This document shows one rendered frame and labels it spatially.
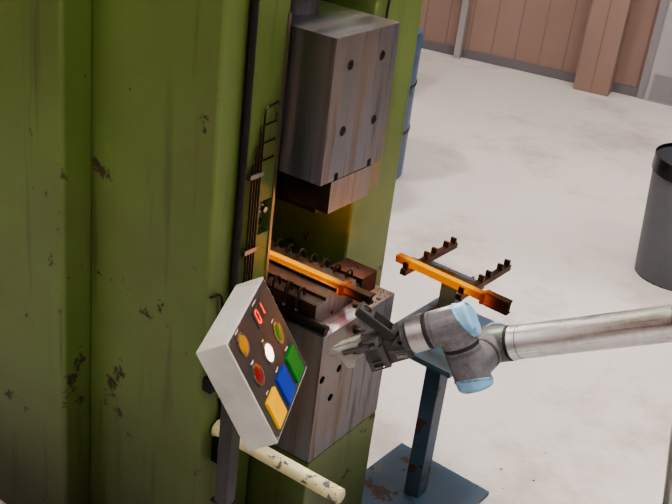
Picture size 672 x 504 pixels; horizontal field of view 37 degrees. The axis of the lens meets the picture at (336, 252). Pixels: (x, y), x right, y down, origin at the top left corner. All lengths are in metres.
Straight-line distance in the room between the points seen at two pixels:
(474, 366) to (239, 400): 0.56
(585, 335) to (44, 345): 1.58
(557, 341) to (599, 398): 2.15
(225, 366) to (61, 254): 0.79
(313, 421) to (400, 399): 1.31
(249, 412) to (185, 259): 0.53
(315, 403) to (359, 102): 0.89
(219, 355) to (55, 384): 0.97
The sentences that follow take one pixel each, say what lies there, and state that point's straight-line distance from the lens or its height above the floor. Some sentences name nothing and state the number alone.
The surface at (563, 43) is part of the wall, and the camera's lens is 9.24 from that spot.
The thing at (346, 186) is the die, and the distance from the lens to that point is 2.79.
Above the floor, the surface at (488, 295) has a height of 0.97.
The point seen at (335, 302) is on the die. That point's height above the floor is 0.95.
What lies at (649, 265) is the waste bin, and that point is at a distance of 5.73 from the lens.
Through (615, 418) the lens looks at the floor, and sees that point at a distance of 4.51.
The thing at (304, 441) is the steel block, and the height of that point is 0.54.
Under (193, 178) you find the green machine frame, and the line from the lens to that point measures 2.58.
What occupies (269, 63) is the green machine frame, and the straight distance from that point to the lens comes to 2.58.
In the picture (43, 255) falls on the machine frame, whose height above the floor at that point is 1.04.
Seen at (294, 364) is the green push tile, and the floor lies 1.01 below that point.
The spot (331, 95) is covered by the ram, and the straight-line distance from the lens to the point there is 2.59.
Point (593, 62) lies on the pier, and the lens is 9.00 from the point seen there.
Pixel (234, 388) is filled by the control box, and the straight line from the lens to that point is 2.32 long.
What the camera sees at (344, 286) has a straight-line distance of 2.94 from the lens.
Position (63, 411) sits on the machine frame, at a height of 0.53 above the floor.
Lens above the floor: 2.41
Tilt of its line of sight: 26 degrees down
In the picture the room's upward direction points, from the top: 7 degrees clockwise
